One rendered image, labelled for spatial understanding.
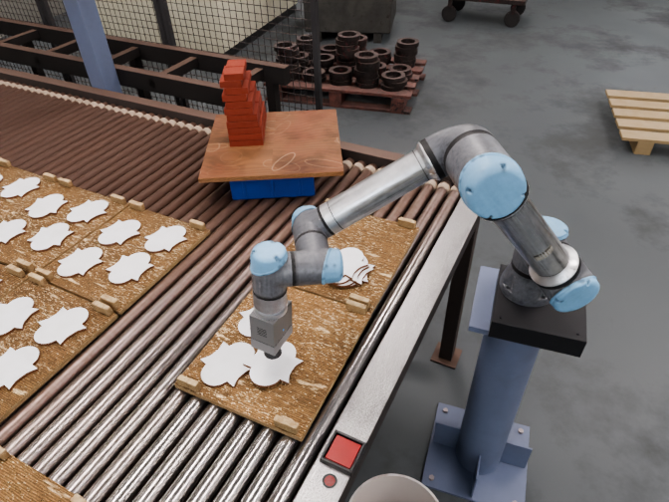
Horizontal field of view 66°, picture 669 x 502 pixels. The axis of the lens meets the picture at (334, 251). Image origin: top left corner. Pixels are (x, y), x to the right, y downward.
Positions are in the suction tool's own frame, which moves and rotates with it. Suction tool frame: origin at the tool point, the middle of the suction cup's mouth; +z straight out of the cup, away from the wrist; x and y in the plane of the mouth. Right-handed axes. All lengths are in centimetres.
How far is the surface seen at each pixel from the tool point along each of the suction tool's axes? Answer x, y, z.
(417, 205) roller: 10, -82, 1
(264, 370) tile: -0.7, 3.1, 3.5
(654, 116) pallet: 115, -384, 58
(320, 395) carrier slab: 14.4, 3.1, 4.4
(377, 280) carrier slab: 12.3, -38.9, 2.0
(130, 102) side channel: -142, -107, 4
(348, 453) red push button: 26.3, 13.1, 5.1
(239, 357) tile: -8.8, 1.8, 4.6
